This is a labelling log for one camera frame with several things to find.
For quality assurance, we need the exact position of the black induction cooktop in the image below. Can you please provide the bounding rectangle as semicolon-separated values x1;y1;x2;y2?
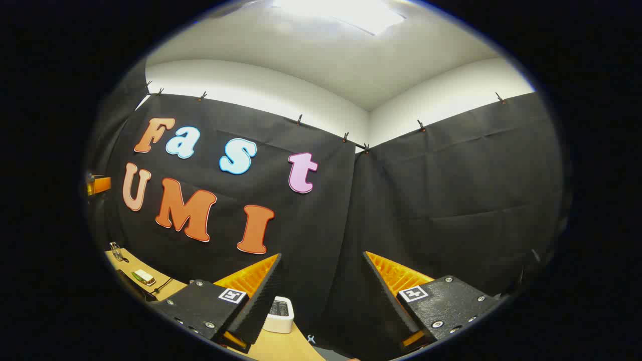
116;270;157;302

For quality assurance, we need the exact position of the white toaster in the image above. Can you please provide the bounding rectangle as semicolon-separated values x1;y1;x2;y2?
262;296;295;334

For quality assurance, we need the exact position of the ceiling light panel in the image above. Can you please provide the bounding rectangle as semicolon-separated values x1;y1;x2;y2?
271;0;407;36

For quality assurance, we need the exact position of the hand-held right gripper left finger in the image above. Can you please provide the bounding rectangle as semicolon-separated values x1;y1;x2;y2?
150;253;282;354

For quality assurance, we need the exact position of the row of black cloth clips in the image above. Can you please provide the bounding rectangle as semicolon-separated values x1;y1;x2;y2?
145;80;506;153

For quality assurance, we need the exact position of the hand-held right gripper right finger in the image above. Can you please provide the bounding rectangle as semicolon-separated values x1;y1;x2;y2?
362;251;505;354

